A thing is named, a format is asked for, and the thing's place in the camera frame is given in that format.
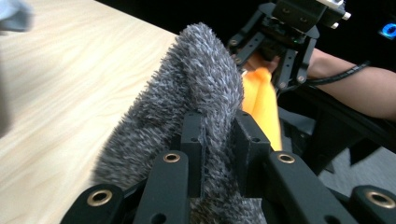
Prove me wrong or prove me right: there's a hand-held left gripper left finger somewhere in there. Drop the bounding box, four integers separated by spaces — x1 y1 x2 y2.
181 112 207 199

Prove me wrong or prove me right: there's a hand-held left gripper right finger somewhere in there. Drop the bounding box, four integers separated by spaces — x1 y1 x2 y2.
233 110 271 197

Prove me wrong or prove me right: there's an orange plush toy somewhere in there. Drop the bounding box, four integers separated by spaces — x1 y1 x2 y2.
241 66 284 152

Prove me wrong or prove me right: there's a grey fluffy cloth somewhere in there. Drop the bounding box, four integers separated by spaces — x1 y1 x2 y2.
90 21 266 224

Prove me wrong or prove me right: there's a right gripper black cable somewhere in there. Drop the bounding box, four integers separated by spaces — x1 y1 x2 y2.
306 60 372 87

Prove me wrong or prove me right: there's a black metal frame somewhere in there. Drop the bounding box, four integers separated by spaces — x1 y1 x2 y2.
276 87 396 175

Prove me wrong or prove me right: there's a blue ring light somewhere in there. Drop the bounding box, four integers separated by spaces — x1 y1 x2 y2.
377 21 396 40

